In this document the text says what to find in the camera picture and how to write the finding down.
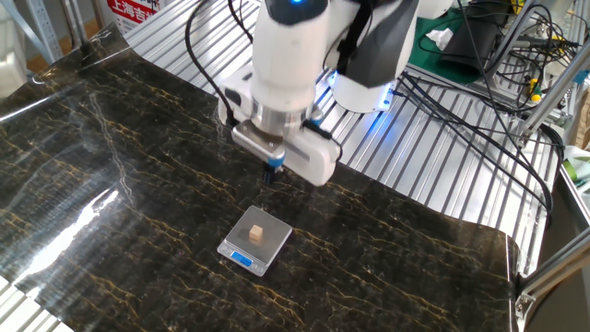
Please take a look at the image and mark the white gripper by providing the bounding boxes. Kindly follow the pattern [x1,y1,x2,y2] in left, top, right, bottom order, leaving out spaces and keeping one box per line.
[217,73,342,188]

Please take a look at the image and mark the silver digital scale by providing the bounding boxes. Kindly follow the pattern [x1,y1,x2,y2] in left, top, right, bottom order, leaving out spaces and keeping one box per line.
[217,205,294,278]

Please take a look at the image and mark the black marble pattern mat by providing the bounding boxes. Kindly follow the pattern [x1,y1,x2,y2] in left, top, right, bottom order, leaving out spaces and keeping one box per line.
[0,22,520,332]

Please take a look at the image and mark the green mat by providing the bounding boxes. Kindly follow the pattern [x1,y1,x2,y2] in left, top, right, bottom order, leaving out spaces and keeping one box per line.
[395,0,513,87]

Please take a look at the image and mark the red white printed box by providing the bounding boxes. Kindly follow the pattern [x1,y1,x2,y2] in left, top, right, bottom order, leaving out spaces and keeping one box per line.
[105,0,162,36]

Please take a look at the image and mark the white crumpled tissue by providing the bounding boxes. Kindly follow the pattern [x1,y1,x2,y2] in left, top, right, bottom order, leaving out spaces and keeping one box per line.
[424,27,455,51]

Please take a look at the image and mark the black pouch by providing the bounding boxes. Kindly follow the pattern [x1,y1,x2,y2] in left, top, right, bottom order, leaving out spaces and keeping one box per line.
[437,18,503,77]

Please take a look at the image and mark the perforated grey beam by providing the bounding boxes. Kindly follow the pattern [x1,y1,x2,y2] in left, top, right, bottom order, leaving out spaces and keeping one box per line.
[22,0,65,62]

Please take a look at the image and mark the yellow green screwdriver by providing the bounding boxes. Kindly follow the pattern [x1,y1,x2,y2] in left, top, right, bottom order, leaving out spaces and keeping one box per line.
[525,76,543,103]

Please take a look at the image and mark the white foam box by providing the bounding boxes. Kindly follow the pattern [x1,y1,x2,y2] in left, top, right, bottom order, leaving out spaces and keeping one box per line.
[0,4,30,99]

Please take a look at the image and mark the slanted aluminium profile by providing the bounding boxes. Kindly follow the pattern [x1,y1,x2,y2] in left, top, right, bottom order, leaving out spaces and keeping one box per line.
[515,45,590,144]

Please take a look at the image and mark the green tape roll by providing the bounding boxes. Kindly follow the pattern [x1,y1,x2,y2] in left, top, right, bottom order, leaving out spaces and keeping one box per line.
[562,159,580,182]

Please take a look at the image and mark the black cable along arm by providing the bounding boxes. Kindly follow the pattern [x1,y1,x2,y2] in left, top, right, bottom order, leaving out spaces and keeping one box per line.
[183,0,239,128]

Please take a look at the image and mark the black cable bundle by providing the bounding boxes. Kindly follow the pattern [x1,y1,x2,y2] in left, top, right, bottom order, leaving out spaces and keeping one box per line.
[394,71,566,227]

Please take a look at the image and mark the aluminium corner frame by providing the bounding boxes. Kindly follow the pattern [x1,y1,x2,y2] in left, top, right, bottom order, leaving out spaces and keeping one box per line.
[513,225,590,319]

